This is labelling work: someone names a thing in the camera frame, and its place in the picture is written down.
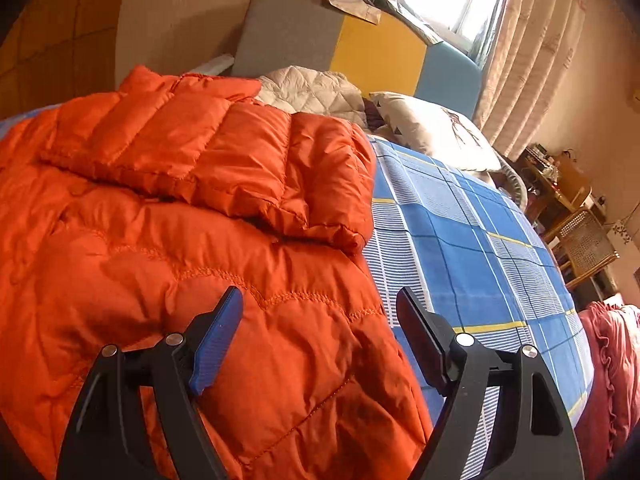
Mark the blue plaid bed sheet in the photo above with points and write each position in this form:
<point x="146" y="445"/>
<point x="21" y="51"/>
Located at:
<point x="470" y="255"/>

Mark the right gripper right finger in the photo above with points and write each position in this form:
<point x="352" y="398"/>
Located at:
<point x="532" y="437"/>

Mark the wooden rattan chair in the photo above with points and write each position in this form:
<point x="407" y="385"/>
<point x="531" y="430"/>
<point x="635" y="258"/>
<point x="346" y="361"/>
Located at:
<point x="582" y="240"/>

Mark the orange puffer jacket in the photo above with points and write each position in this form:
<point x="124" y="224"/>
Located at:
<point x="126" y="213"/>

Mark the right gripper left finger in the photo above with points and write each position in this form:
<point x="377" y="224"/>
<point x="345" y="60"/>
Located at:
<point x="106" y="435"/>

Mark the wooden side table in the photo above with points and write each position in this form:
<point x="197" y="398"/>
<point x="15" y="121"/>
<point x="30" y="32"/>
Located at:
<point x="556" y="187"/>

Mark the grey yellow blue headboard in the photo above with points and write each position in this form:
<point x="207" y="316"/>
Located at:
<point x="389" y="56"/>

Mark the white deer print pillow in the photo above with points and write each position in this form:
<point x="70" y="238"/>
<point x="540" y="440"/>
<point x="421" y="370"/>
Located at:
<point x="436" y="131"/>

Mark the pink striped curtain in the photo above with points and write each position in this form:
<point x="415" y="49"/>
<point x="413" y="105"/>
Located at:
<point x="535" y="44"/>

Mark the red ruffled cloth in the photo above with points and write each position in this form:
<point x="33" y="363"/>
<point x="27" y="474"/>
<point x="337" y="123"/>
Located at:
<point x="607" y="431"/>

